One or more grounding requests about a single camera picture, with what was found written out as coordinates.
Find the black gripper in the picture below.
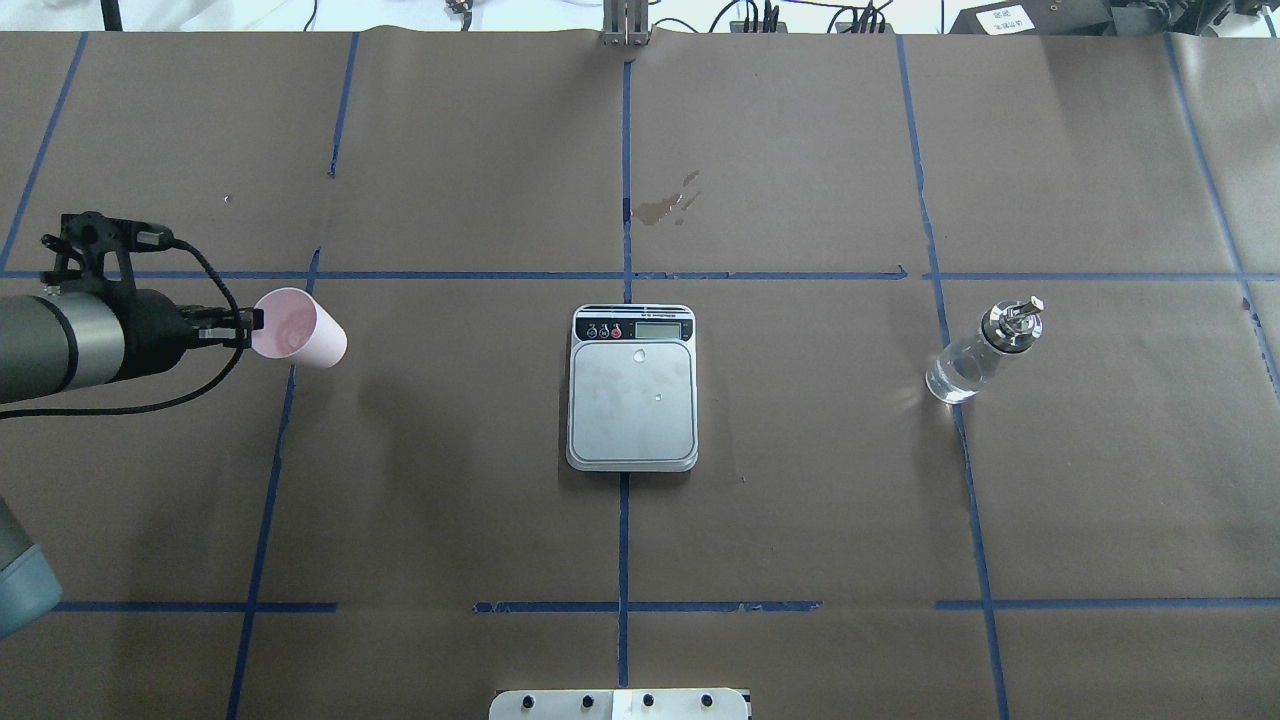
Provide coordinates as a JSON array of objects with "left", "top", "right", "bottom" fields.
[{"left": 180, "top": 307, "right": 264, "bottom": 348}]

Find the aluminium frame post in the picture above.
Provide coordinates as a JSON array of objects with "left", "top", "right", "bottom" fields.
[{"left": 602, "top": 0, "right": 652, "bottom": 47}]

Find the digital kitchen scale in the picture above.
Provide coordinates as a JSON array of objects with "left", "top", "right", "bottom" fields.
[{"left": 566, "top": 304, "right": 700, "bottom": 473}]

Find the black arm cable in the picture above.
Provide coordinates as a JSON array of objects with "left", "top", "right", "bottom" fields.
[{"left": 0, "top": 238, "right": 246, "bottom": 419}]

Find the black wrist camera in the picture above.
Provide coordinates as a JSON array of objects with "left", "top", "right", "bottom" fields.
[{"left": 38, "top": 211, "right": 178, "bottom": 304}]

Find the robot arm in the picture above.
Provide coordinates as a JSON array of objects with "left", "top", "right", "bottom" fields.
[{"left": 1, "top": 290, "right": 266, "bottom": 638}]

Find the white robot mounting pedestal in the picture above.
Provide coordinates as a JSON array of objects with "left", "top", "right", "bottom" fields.
[{"left": 488, "top": 687, "right": 753, "bottom": 719}]

